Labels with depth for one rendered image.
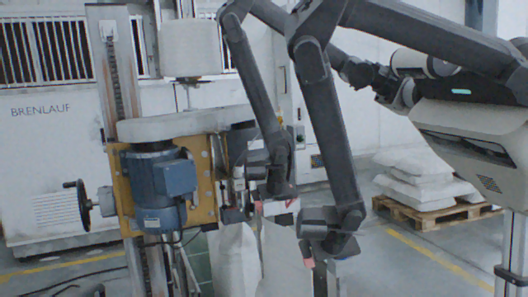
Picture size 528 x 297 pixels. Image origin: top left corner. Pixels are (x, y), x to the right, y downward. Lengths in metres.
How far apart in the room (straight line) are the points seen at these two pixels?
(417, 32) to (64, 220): 3.97
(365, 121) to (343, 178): 5.58
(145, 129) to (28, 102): 3.03
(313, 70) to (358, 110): 5.68
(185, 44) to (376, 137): 5.40
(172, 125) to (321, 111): 0.64
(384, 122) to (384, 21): 5.90
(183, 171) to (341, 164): 0.58
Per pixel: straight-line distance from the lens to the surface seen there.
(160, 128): 1.30
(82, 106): 4.25
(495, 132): 1.05
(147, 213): 1.37
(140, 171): 1.35
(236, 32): 1.19
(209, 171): 1.57
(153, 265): 1.70
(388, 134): 6.67
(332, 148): 0.82
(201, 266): 2.86
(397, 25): 0.72
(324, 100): 0.75
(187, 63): 1.32
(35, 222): 4.47
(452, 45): 0.77
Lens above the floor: 1.56
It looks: 15 degrees down
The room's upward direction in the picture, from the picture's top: 4 degrees counter-clockwise
